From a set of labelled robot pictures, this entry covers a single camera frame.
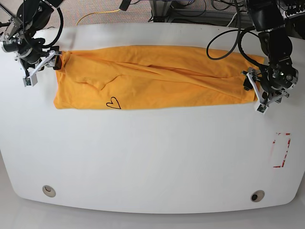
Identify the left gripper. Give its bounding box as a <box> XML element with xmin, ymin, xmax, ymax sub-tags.
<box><xmin>241</xmin><ymin>68</ymin><xmax>289</xmax><ymax>106</ymax></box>

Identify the red tape rectangle marking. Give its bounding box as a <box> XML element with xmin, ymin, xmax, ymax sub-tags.
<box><xmin>271</xmin><ymin>133</ymin><xmax>291</xmax><ymax>168</ymax></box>

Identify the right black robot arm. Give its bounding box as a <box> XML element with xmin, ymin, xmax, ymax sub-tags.
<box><xmin>0</xmin><ymin>0</ymin><xmax>64</xmax><ymax>85</ymax></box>

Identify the yellow floor cable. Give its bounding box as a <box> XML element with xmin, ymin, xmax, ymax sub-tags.
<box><xmin>76</xmin><ymin>9</ymin><xmax>121</xmax><ymax>26</ymax></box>

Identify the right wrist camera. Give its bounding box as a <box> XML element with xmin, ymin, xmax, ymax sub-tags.
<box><xmin>23</xmin><ymin>74</ymin><xmax>38</xmax><ymax>87</ymax></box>

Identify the orange T-shirt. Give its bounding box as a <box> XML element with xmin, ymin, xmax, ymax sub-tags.
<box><xmin>54</xmin><ymin>45</ymin><xmax>256</xmax><ymax>110</ymax></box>

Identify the right table cable grommet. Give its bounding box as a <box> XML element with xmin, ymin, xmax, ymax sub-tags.
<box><xmin>250</xmin><ymin>190</ymin><xmax>265</xmax><ymax>203</ymax></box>

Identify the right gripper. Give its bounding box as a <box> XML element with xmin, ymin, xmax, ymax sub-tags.
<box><xmin>15</xmin><ymin>46</ymin><xmax>62</xmax><ymax>77</ymax></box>

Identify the table cable grommet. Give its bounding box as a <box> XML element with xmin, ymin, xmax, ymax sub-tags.
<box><xmin>42</xmin><ymin>185</ymin><xmax>56</xmax><ymax>198</ymax></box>
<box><xmin>250</xmin><ymin>190</ymin><xmax>265</xmax><ymax>203</ymax></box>

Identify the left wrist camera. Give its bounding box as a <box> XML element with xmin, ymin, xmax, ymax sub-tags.
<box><xmin>254</xmin><ymin>102</ymin><xmax>269</xmax><ymax>114</ymax></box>

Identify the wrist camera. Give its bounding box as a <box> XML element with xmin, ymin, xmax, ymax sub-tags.
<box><xmin>254</xmin><ymin>102</ymin><xmax>269</xmax><ymax>114</ymax></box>
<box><xmin>23</xmin><ymin>74</ymin><xmax>38</xmax><ymax>87</ymax></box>

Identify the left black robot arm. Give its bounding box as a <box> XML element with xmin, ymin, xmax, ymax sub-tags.
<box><xmin>238</xmin><ymin>0</ymin><xmax>298</xmax><ymax>113</ymax></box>

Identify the left table cable grommet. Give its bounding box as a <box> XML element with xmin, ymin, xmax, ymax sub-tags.
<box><xmin>42</xmin><ymin>185</ymin><xmax>56</xmax><ymax>198</ymax></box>

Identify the white power strip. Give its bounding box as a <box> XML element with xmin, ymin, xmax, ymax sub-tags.
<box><xmin>284</xmin><ymin>5</ymin><xmax>305</xmax><ymax>18</ymax></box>

